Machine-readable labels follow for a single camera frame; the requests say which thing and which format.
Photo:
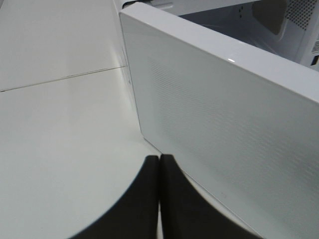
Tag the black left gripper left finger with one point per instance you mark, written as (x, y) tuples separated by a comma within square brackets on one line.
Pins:
[(135, 214)]

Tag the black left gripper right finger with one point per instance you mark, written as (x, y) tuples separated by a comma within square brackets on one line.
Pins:
[(185, 214)]

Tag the white microwave door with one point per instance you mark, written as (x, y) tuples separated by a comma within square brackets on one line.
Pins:
[(250, 140)]

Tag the white microwave oven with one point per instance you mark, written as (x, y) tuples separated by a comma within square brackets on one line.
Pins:
[(198, 36)]

